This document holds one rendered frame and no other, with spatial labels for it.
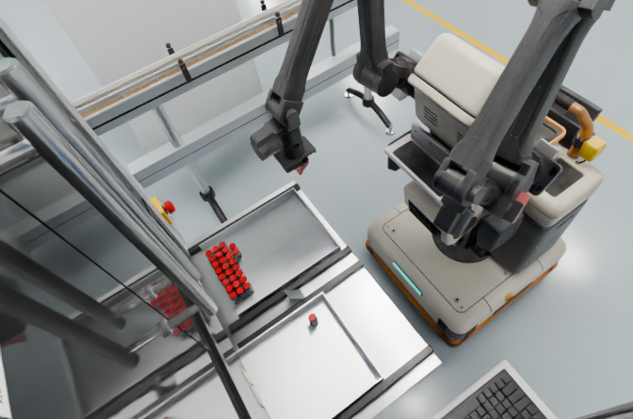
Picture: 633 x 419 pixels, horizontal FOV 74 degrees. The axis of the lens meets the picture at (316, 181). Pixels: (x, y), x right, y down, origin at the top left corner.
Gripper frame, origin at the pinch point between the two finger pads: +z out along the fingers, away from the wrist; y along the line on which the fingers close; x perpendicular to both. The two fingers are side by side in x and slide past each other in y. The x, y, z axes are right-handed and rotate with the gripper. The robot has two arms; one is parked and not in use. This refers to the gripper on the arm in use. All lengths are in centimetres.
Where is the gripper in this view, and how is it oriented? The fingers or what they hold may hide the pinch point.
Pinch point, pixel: (300, 171)
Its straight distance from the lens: 119.1
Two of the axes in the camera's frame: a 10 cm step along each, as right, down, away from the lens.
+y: -8.3, 5.1, -2.4
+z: 1.2, 5.8, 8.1
